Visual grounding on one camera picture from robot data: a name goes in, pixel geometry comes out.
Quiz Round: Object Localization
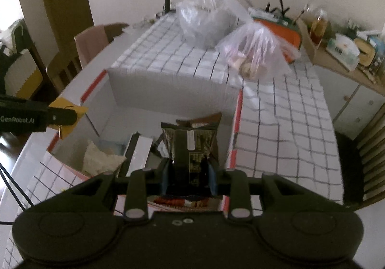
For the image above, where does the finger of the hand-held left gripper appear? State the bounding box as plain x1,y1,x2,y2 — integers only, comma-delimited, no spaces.
45,107,79,126

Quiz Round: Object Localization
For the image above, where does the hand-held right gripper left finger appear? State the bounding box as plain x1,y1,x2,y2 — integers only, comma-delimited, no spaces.
71,158,171,222

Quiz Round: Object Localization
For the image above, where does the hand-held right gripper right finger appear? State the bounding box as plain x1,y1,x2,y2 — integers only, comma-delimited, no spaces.
207,162,305,222

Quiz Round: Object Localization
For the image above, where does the dark silver snack packet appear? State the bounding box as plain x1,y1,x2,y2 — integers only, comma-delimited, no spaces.
160,120,219,197

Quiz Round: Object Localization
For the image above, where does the white rice cracker packet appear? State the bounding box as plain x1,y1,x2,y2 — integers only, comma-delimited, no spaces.
83,140,127,177

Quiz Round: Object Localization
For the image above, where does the brown foil snack packet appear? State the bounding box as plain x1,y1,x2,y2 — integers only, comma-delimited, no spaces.
176,112,223,130

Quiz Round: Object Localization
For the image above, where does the red cardboard box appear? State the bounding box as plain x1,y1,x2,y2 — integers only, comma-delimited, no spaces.
45,66,245,215

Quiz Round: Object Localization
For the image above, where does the white flat packet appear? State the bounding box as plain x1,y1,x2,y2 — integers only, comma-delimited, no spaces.
119,134,154,178

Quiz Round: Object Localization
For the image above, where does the chair with draped cloth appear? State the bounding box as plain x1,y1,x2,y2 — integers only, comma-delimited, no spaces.
0,18,49,99

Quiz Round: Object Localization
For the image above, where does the chair with pink cushion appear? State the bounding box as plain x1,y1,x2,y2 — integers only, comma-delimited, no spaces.
46,23,130,93

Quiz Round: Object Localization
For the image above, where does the pink plastic bag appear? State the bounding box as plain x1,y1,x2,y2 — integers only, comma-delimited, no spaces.
215,21,302,82

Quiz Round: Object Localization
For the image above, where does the wooden slatted chair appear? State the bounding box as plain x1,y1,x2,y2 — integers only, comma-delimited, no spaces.
334,113,385,210

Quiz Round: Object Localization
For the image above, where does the clear plastic bag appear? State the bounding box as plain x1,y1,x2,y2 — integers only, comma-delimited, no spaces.
176,0,254,51

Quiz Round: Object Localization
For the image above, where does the orange box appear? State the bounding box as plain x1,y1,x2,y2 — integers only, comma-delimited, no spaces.
251,15,303,64

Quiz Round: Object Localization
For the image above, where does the white wooden cabinet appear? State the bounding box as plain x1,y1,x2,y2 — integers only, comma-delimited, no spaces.
296,18,385,141

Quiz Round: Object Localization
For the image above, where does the white tissue box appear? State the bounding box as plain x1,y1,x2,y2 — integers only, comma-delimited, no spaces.
326,33,361,72

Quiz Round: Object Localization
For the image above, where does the glass jar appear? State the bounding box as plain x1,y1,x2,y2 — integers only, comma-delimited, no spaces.
302,0,329,48

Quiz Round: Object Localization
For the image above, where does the yellow retro radio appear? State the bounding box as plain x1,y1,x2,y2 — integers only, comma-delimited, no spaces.
353,38,380,67

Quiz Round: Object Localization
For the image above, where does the black cable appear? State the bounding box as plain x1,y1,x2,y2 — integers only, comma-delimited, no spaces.
0,163,34,225

